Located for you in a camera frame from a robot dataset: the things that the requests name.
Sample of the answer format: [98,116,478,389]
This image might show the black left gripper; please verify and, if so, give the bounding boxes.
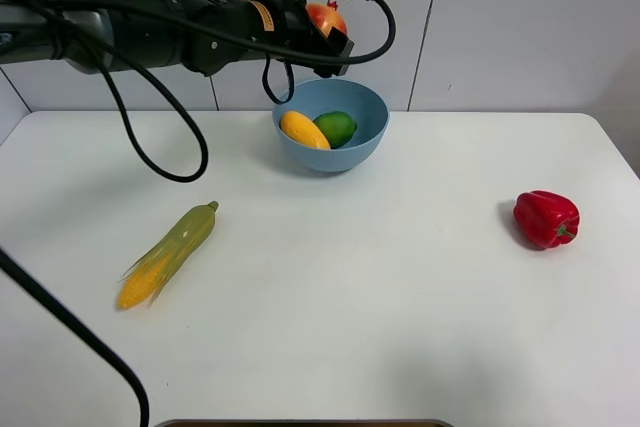
[236,0,354,59]

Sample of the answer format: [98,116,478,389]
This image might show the red pomegranate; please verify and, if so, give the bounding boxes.
[306,0,348,37]

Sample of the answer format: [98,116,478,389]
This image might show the green lime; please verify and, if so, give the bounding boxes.
[314,111,357,149]

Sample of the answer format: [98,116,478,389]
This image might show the yellow mango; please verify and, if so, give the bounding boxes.
[280,111,331,150]

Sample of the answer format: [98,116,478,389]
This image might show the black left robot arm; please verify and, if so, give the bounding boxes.
[1,0,353,78]

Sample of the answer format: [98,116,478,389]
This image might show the blue plastic bowl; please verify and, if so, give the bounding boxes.
[272,78,390,173]

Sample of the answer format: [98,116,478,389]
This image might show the red bell pepper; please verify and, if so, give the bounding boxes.
[513,190,580,250]

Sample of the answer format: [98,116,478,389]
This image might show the corn cob with husk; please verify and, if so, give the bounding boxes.
[116,201,219,311]

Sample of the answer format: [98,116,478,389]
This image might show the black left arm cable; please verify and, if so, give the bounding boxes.
[0,0,398,427]

